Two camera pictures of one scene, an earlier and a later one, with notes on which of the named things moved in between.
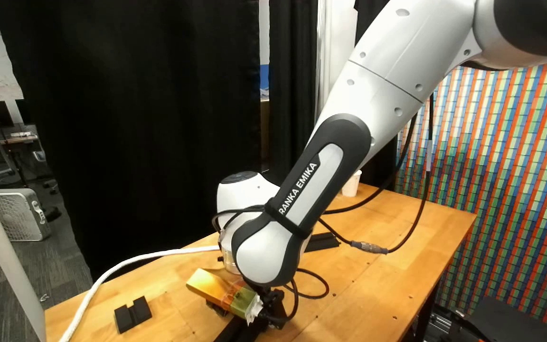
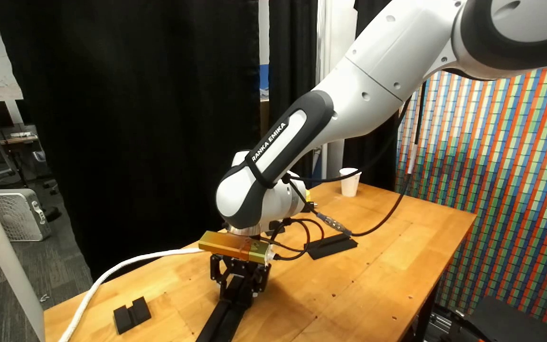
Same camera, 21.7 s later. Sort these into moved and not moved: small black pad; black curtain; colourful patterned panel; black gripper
Moved: black gripper
Not moved: colourful patterned panel; black curtain; small black pad
